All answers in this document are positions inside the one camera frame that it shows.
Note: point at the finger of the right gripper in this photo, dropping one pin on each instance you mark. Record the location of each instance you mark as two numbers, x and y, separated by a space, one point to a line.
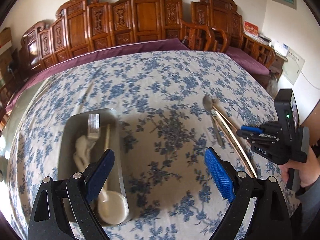
262 129
248 135

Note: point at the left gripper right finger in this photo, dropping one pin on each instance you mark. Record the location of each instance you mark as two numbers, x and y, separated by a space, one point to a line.
270 219

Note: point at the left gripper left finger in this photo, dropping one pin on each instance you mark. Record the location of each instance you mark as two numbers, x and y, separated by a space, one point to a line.
48 218

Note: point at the cream chopstick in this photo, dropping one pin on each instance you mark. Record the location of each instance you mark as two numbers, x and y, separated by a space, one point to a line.
225 133
107 138

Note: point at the brown wooden chopstick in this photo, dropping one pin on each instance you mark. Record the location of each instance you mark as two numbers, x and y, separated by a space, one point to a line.
228 119
242 154

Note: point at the silver metal spoon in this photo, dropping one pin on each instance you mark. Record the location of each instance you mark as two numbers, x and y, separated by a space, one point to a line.
208 105

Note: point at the silver metal fork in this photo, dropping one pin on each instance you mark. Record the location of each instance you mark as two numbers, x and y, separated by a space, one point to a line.
93 131

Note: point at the person's right hand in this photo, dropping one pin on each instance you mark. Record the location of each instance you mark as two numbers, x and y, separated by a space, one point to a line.
308 172

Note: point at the wooden side table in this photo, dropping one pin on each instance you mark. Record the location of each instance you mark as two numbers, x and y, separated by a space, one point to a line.
277 66

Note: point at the purple armchair cushion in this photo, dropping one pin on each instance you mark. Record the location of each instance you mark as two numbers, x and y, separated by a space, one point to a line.
249 64

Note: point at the metal rectangular tray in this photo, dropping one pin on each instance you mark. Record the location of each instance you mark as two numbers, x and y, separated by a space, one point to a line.
75 127

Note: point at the red card box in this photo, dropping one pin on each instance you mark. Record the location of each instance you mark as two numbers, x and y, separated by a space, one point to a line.
251 29

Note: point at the blue floral tablecloth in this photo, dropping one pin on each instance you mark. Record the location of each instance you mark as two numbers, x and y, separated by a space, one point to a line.
165 132

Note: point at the carved wooden armchair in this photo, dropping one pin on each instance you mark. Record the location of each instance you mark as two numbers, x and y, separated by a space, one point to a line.
227 24

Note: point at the purple sofa cushion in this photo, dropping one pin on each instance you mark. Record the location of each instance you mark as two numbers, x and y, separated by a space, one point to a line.
126 49

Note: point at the carved wooden sofa bench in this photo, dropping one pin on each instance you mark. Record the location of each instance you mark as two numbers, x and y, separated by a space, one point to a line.
84 26

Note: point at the cardboard box stack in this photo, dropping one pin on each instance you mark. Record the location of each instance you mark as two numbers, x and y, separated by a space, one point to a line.
6 58

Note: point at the white wall cabinet door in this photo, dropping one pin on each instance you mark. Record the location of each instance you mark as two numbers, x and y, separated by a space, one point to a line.
293 66

